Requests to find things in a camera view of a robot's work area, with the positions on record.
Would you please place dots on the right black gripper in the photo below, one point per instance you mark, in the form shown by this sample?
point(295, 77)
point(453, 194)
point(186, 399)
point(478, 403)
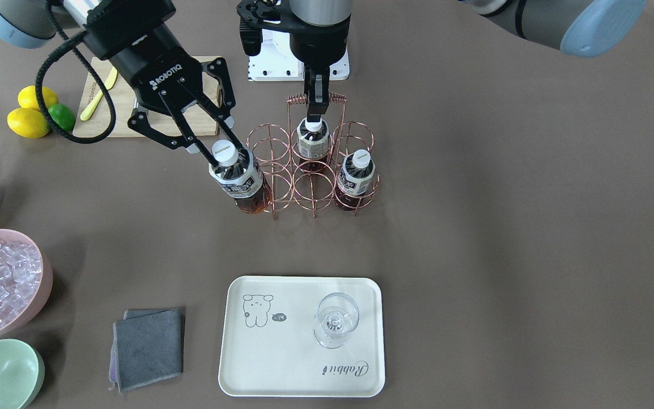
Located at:
point(151, 63)

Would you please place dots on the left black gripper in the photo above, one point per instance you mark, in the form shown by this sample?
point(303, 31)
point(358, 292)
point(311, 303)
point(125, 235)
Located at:
point(319, 46)

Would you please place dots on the tea bottle front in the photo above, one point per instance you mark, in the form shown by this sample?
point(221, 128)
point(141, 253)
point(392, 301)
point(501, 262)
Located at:
point(238, 174)
point(355, 179)

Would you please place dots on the tea bottle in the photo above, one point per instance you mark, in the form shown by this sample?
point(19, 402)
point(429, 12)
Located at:
point(313, 145)
point(238, 174)
point(355, 179)

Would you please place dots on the copper wire bottle basket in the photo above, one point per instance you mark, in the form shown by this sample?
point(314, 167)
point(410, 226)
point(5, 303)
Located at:
point(310, 184)

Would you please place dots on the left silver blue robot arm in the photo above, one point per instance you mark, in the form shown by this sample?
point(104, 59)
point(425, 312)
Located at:
point(581, 28)

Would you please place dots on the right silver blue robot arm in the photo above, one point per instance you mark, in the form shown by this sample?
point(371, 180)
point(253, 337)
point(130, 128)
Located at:
point(31, 24)

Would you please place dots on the tea bottle back middle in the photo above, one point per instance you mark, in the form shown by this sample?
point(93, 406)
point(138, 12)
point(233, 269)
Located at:
point(313, 145)

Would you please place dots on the bamboo cutting board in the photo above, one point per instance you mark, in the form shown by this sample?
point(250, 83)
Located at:
point(124, 99)

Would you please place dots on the yellow plastic knife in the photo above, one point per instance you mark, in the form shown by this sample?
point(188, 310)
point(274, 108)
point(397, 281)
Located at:
point(110, 82)

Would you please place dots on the green lime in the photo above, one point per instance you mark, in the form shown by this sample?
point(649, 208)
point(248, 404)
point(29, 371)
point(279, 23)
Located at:
point(63, 116)

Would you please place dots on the whole yellow lemon lower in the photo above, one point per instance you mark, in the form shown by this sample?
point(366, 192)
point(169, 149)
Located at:
point(28, 123)

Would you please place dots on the whole yellow lemon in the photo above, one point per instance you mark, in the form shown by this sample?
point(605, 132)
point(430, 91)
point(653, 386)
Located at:
point(28, 123)
point(27, 97)

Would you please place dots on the whole yellow lemon upper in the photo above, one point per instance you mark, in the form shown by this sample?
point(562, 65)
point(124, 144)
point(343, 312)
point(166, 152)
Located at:
point(27, 97)

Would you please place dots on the clear wine glass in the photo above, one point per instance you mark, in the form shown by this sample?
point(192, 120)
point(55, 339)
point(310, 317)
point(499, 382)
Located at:
point(337, 317)

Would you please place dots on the grey folded cloth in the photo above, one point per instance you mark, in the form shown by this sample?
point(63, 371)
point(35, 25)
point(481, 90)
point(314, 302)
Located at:
point(147, 347)

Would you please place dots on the cream rabbit tray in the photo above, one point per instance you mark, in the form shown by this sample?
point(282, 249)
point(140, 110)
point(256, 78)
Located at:
point(270, 350)

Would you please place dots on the pink bowl of ice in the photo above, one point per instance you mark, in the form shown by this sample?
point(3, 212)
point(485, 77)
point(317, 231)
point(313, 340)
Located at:
point(26, 279)

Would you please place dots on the green empty bowl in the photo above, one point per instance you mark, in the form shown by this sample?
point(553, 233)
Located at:
point(21, 373)

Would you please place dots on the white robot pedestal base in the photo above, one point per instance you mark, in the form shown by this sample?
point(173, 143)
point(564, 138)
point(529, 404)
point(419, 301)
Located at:
point(275, 62)

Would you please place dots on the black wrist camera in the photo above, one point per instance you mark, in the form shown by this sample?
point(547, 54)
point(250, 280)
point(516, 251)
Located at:
point(251, 35)

